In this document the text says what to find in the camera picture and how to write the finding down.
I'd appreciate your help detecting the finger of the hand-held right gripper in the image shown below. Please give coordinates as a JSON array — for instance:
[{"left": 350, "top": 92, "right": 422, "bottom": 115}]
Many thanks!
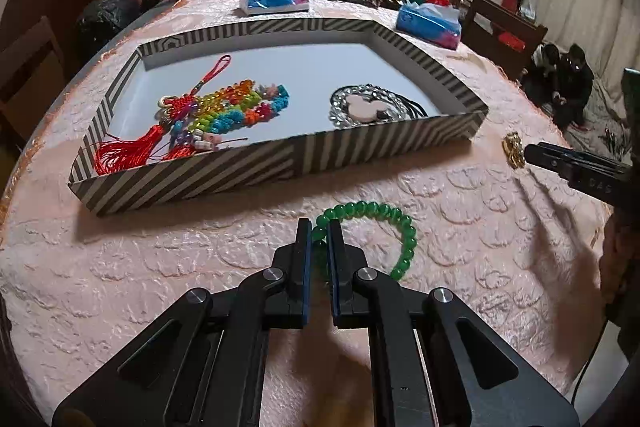
[{"left": 524, "top": 142, "right": 633, "bottom": 204}]

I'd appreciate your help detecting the red tassel knot ornament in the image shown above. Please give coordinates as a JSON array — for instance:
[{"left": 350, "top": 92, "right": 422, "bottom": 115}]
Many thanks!
[{"left": 94, "top": 55, "right": 233, "bottom": 176}]

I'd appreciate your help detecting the dark wooden chair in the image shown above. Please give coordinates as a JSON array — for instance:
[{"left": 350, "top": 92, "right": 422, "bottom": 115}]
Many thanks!
[{"left": 461, "top": 0, "right": 548, "bottom": 82}]

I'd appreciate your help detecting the black garbage bag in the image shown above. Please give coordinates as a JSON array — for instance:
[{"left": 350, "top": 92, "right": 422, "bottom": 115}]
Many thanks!
[{"left": 75, "top": 0, "right": 151, "bottom": 58}]

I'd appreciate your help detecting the black cable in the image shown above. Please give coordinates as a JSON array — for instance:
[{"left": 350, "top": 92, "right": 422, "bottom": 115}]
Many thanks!
[{"left": 572, "top": 322, "right": 608, "bottom": 408}]

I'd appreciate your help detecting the striped cardboard tray box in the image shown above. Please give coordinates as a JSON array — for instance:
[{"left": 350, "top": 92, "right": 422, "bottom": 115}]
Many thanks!
[{"left": 67, "top": 18, "right": 489, "bottom": 217}]

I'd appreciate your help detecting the green bead bracelet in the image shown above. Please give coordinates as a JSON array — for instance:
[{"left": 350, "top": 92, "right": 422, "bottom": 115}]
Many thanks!
[{"left": 311, "top": 201, "right": 417, "bottom": 282}]

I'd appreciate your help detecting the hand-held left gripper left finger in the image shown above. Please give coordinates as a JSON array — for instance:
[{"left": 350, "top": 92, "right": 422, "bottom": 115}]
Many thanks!
[{"left": 52, "top": 218, "right": 313, "bottom": 427}]

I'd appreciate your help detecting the gold charm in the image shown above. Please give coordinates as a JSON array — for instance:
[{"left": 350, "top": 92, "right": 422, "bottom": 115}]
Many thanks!
[{"left": 502, "top": 132, "right": 526, "bottom": 168}]

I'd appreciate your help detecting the blue pink tissue pack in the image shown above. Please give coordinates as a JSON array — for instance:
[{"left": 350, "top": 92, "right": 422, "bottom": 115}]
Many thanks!
[{"left": 396, "top": 2, "right": 463, "bottom": 52}]

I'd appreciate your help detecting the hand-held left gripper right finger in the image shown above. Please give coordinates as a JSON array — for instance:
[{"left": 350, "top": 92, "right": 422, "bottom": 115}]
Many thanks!
[{"left": 327, "top": 219, "right": 581, "bottom": 427}]

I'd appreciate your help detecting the clear crystal bead bracelet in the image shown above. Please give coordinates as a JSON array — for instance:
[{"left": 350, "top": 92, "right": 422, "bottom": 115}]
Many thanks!
[{"left": 328, "top": 83, "right": 411, "bottom": 128}]

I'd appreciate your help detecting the rainbow bead bracelet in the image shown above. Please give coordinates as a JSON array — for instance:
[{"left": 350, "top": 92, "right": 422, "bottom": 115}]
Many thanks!
[{"left": 192, "top": 79, "right": 261, "bottom": 142}]

